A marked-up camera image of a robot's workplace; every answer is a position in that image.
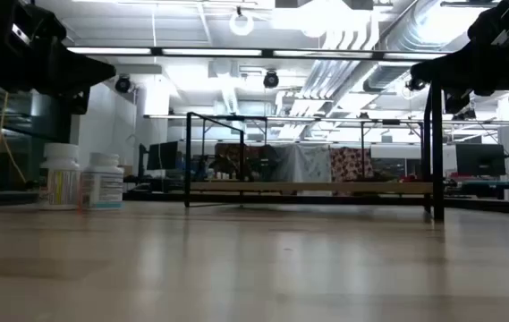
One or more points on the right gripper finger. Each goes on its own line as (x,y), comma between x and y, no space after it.
(451,69)
(459,102)

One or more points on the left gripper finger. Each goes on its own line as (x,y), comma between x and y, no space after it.
(84,71)
(79,102)

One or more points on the white bottle yellow striped label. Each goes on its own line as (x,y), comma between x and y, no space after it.
(59,179)

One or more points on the white bottle blue edged label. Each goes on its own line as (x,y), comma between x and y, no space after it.
(102,183)

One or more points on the wooden shelf black metal frame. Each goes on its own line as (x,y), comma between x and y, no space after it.
(307,188)

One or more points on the wide black computer monitor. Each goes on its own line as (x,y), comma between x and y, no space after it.
(480,158)

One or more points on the cardboard box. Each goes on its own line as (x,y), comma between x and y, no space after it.
(129,171)

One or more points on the small black computer monitor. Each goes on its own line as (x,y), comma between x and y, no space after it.
(162,155)

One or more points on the floral patterned cloth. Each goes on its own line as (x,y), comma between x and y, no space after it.
(350,164)

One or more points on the dark brown patterned cloth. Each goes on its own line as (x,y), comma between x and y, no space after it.
(227,156)

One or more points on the grey draped cloth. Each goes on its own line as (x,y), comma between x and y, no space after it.
(303,163)

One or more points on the black beam with light strips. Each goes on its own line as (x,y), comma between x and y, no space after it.
(267,53)

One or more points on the black clamp mounted camera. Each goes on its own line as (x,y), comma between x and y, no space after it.
(416,85)

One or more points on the black round ceiling camera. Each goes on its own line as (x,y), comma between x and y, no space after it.
(271,79)
(123,85)

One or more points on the black aluminium table frame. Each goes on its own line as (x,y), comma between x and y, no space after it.
(325,200)

